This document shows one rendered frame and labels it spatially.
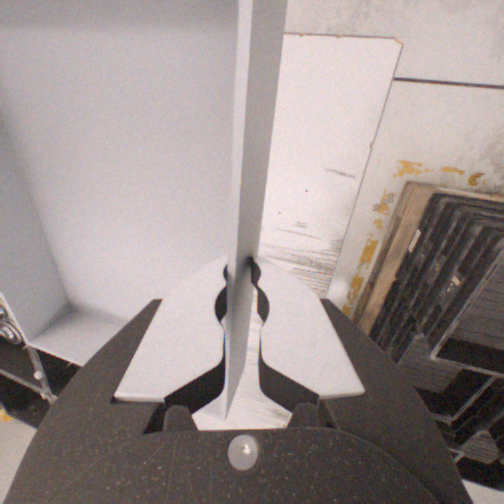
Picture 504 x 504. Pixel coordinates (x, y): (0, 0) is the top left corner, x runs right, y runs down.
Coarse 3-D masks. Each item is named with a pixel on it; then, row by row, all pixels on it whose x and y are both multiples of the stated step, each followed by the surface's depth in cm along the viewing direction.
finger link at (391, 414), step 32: (352, 352) 7; (384, 352) 7; (384, 384) 6; (320, 416) 6; (352, 416) 6; (384, 416) 6; (416, 416) 6; (384, 448) 5; (416, 448) 5; (448, 448) 5; (448, 480) 5
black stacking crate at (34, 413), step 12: (0, 384) 87; (12, 384) 92; (0, 396) 89; (12, 396) 94; (24, 396) 99; (36, 396) 102; (12, 408) 96; (24, 408) 98; (36, 408) 99; (48, 408) 100; (24, 420) 95; (36, 420) 96
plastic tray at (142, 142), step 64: (0, 0) 13; (64, 0) 12; (128, 0) 12; (192, 0) 11; (256, 0) 7; (0, 64) 15; (64, 64) 14; (128, 64) 13; (192, 64) 12; (256, 64) 8; (0, 128) 17; (64, 128) 16; (128, 128) 15; (192, 128) 14; (256, 128) 10; (0, 192) 18; (64, 192) 18; (128, 192) 17; (192, 192) 15; (256, 192) 12; (0, 256) 19; (64, 256) 22; (128, 256) 20; (192, 256) 18; (64, 320) 25; (128, 320) 24
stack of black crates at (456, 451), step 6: (438, 420) 95; (444, 420) 95; (438, 426) 94; (444, 426) 94; (444, 432) 92; (450, 432) 92; (444, 438) 90; (450, 438) 90; (450, 444) 87; (456, 444) 88; (450, 450) 87; (456, 450) 86; (462, 450) 86; (456, 456) 88; (462, 456) 87
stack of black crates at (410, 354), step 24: (384, 312) 112; (408, 312) 90; (384, 336) 106; (408, 336) 87; (408, 360) 99; (432, 360) 96; (432, 384) 102; (456, 384) 95; (480, 384) 84; (432, 408) 97; (456, 408) 93
